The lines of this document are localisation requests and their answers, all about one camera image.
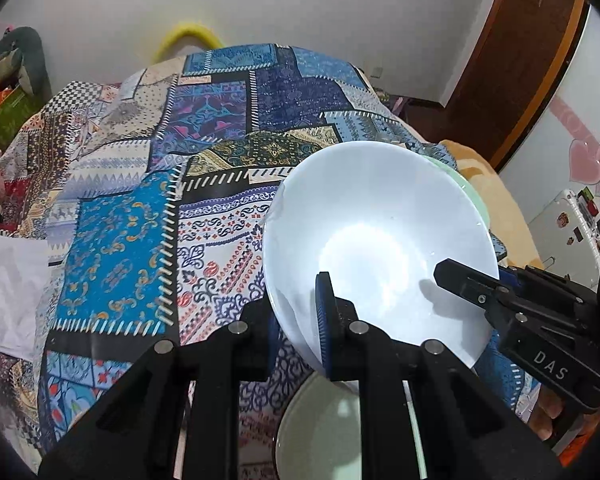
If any beige orange fleece blanket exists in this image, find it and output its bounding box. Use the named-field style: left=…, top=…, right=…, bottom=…
left=441, top=140, right=544, bottom=269

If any green cardboard box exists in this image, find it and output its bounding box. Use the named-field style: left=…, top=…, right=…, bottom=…
left=0, top=87, right=43, bottom=151

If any mint green plate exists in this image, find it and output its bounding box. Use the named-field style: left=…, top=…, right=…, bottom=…
left=274, top=372, right=429, bottom=480

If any mint green bowl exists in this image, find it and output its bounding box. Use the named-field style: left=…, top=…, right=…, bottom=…
left=425, top=156, right=491, bottom=228

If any brown wooden door frame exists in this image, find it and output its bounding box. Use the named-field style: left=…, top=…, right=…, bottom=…
left=444, top=0, right=592, bottom=168

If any patchwork patterned bedspread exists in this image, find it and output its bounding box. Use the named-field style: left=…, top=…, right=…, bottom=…
left=0, top=44, right=460, bottom=470

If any right hand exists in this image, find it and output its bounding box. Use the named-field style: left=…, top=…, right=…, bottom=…
left=527, top=386, right=564, bottom=441

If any white bowl with dark spots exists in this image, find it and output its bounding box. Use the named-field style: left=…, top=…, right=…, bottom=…
left=263, top=141, right=498, bottom=370

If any white suitcase with stickers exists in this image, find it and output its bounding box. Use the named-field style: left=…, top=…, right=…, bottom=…
left=529, top=188, right=600, bottom=289

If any white cloth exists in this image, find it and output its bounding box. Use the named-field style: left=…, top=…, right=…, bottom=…
left=0, top=235, right=50, bottom=361

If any yellow fuzzy ring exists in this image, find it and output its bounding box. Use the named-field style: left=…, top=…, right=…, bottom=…
left=150, top=20, right=226, bottom=64

